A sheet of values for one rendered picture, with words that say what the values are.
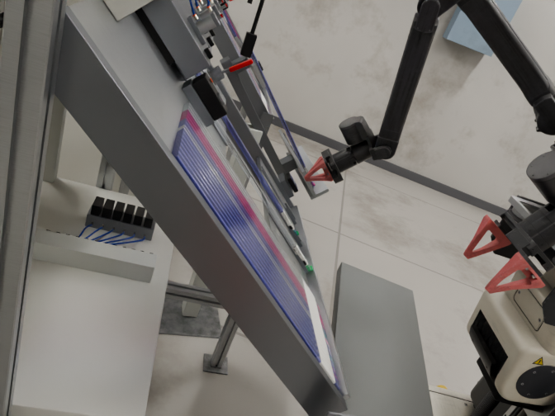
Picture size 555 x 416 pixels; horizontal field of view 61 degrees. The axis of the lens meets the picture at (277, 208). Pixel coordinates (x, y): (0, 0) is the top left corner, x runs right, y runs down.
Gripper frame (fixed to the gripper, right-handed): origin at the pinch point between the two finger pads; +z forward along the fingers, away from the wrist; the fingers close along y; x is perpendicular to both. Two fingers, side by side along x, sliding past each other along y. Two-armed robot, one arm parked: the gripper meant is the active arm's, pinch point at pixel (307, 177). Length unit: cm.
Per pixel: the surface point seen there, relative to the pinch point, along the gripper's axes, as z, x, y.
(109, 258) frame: 41, -23, 38
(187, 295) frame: 53, 18, 2
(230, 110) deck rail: 8.6, -29.2, 3.2
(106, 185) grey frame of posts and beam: 50, -27, 2
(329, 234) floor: 18, 105, -118
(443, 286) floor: -31, 156, -93
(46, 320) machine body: 49, -26, 54
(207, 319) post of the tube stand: 65, 49, -21
